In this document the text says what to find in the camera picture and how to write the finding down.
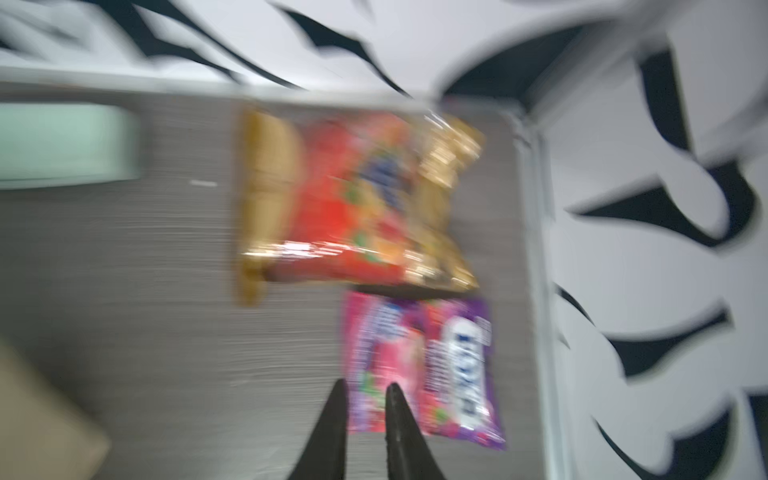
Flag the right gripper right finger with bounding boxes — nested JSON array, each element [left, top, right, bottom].
[[385, 383, 446, 480]]

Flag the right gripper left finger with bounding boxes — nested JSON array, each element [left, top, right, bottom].
[[287, 379, 348, 480]]

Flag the mint green case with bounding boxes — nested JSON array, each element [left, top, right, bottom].
[[1, 102, 141, 190]]

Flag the purple pink candy bag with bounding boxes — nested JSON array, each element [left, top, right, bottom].
[[342, 291, 506, 450]]

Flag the gold red fruit snack bag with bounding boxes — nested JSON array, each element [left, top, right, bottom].
[[236, 109, 484, 305]]

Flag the blue checkered paper bag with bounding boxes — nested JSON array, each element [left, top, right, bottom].
[[1, 343, 111, 479]]

